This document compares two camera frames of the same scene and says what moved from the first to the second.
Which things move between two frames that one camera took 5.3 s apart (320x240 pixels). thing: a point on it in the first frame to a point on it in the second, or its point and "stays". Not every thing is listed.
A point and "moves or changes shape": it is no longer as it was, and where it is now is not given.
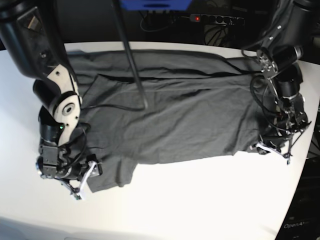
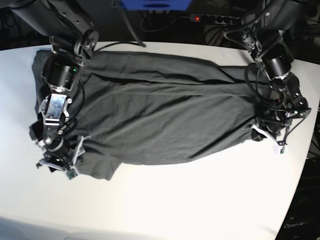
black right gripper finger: (261, 151) to (257, 136)
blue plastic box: (156, 5) stays
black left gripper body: (70, 172) to (59, 152)
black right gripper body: (278, 141) to (275, 125)
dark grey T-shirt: (199, 106) moves or changes shape
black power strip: (203, 18) stays
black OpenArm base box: (302, 222) stays
